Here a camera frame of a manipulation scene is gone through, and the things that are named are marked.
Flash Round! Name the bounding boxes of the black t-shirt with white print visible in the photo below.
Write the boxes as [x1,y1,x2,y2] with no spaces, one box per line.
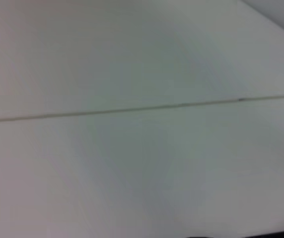
[185,228,284,238]

